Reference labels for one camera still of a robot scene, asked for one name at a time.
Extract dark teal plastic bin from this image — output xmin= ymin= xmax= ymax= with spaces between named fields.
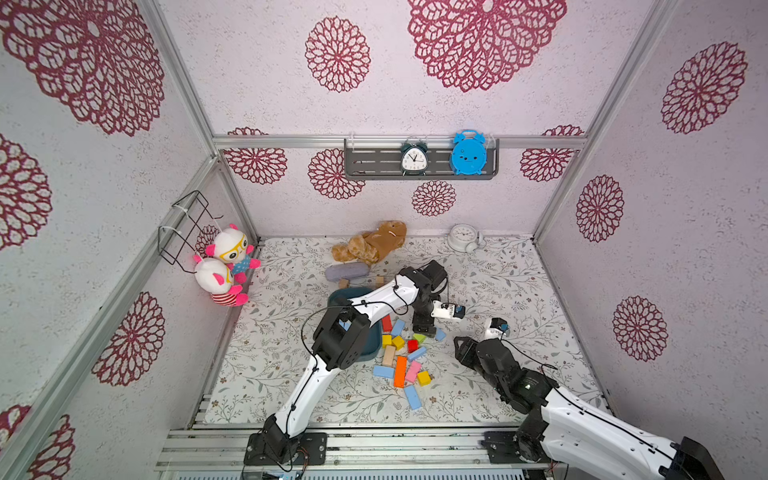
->
xmin=326 ymin=286 xmax=382 ymax=363

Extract grey fabric glasses case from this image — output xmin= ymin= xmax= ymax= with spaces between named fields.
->
xmin=325 ymin=262 xmax=370 ymax=282

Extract long natural wooden block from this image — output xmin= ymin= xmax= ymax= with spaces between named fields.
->
xmin=381 ymin=345 xmax=396 ymax=368

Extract white owl plush yellow glasses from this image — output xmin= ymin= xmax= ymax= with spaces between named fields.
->
xmin=205 ymin=224 xmax=261 ymax=284

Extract light blue block left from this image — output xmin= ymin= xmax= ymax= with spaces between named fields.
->
xmin=373 ymin=365 xmax=395 ymax=380

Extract light blue block far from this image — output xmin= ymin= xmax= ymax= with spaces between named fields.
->
xmin=404 ymin=385 xmax=422 ymax=410

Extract brown teddy bear plush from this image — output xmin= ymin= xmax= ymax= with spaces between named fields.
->
xmin=331 ymin=220 xmax=407 ymax=266

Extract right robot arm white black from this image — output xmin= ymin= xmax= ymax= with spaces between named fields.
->
xmin=453 ymin=317 xmax=723 ymax=479

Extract dark green alarm clock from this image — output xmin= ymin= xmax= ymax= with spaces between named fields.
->
xmin=400 ymin=142 xmax=429 ymax=176

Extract grey wall shelf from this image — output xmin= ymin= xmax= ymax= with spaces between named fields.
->
xmin=343 ymin=131 xmax=499 ymax=181

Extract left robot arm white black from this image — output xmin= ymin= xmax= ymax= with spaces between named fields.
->
xmin=260 ymin=260 xmax=466 ymax=456

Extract red rectangular block lower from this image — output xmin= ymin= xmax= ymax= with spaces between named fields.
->
xmin=380 ymin=315 xmax=393 ymax=333

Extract white plush striped legs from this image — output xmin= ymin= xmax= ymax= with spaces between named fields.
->
xmin=194 ymin=255 xmax=249 ymax=307

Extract blue alarm clock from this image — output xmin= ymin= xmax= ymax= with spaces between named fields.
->
xmin=450 ymin=130 xmax=487 ymax=176

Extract yellow cube far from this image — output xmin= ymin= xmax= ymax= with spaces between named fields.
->
xmin=416 ymin=371 xmax=432 ymax=386

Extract long orange block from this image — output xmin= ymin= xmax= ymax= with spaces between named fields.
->
xmin=393 ymin=356 xmax=408 ymax=389

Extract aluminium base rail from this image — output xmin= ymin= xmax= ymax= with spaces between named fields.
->
xmin=154 ymin=424 xmax=563 ymax=473

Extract pink block lower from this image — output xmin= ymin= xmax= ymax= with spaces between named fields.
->
xmin=405 ymin=361 xmax=422 ymax=383

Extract light blue narrow block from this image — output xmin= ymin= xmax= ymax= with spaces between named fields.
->
xmin=408 ymin=346 xmax=427 ymax=361

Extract light blue rectangular block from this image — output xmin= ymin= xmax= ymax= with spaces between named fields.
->
xmin=391 ymin=319 xmax=405 ymax=336

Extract white alarm clock on table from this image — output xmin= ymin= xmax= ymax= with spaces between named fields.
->
xmin=447 ymin=224 xmax=486 ymax=253

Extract black wire wall basket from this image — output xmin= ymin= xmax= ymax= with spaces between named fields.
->
xmin=156 ymin=190 xmax=221 ymax=274

